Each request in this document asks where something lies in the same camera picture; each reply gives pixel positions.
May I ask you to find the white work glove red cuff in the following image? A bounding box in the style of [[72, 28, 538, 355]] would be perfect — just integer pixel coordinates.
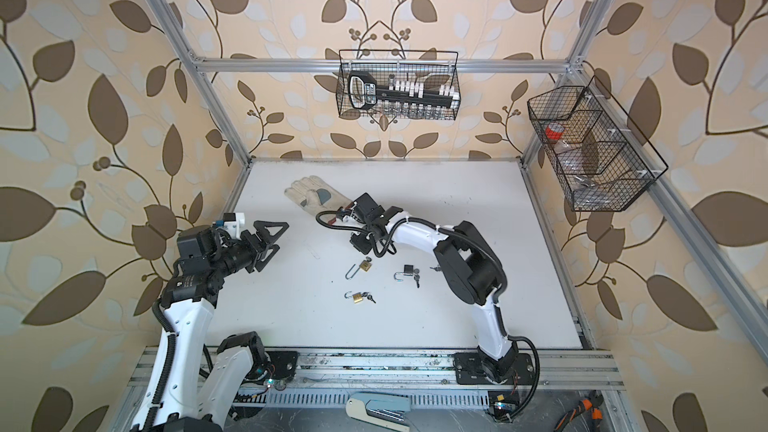
[[284, 176, 352, 217]]

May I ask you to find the black wire basket wall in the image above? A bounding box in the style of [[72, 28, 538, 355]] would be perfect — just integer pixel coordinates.
[[335, 48, 462, 121], [527, 77, 668, 212]]

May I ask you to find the black socket set holder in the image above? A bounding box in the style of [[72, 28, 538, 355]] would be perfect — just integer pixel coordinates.
[[345, 71, 461, 113]]

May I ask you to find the red capped item in basket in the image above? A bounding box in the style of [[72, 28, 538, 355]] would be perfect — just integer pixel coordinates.
[[544, 122, 565, 144]]

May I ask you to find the brass padlock long shackle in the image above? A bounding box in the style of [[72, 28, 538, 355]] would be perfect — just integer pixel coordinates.
[[344, 257, 372, 280]]

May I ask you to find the black wire basket back wall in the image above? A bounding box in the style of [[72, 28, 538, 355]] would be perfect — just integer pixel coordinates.
[[335, 48, 462, 121]]

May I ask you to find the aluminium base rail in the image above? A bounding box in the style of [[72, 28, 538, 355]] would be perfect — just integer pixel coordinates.
[[128, 346, 625, 412]]

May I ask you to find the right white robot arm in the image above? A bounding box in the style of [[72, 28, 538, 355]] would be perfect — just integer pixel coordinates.
[[315, 193, 540, 387]]

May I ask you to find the brass padlock with keys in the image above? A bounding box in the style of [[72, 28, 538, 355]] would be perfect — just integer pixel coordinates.
[[344, 291, 375, 303]]

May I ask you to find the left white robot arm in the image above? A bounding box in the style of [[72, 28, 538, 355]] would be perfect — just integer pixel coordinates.
[[130, 213, 298, 431]]

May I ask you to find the grey blue tool on floor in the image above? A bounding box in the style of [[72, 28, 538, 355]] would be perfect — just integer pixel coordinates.
[[345, 392, 411, 432]]

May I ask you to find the black wire basket right wall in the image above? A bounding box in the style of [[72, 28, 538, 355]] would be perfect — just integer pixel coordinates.
[[527, 77, 668, 212]]

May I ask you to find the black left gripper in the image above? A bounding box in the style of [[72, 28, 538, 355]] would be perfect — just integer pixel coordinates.
[[207, 222, 287, 280]]

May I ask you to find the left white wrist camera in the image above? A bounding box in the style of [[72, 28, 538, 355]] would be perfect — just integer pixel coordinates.
[[215, 212, 245, 240]]

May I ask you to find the black padlock with keys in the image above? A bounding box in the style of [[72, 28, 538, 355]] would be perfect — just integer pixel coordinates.
[[393, 264, 420, 288]]

